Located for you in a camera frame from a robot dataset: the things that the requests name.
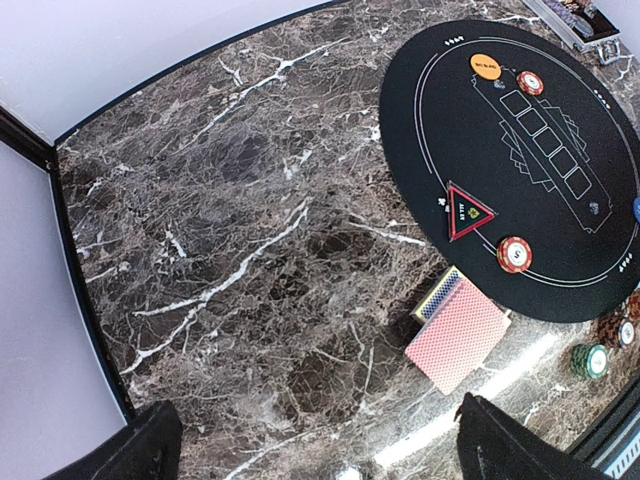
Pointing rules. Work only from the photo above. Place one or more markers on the yellow blue card box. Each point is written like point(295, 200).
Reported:
point(439, 292)

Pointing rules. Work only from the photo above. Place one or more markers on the red poker chip stack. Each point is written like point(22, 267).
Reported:
point(633, 306)

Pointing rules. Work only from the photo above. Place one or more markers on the red triangular all-in marker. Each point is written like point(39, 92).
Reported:
point(466, 213)

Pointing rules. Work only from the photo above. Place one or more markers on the blue round blind button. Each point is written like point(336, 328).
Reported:
point(636, 209)

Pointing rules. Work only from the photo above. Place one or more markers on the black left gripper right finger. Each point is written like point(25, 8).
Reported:
point(493, 445)

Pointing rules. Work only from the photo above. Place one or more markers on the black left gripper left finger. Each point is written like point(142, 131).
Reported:
point(148, 448)

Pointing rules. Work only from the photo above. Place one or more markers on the black front rail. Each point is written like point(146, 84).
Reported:
point(620, 417)

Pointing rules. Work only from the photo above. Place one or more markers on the aluminium poker chip case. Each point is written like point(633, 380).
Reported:
point(581, 26)

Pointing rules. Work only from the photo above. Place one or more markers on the red-backed playing card deck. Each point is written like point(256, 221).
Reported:
point(459, 336)

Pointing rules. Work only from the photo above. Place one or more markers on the orange round blind button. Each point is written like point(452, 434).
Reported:
point(485, 67)

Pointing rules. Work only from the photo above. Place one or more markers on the green poker chip stack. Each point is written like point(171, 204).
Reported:
point(590, 361)

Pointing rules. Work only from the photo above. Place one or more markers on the white slotted cable duct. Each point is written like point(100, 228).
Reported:
point(618, 458)

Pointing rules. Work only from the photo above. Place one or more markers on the round black poker mat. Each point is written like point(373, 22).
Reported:
point(560, 169)

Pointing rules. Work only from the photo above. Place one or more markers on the black poker chip stack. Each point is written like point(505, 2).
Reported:
point(615, 330)

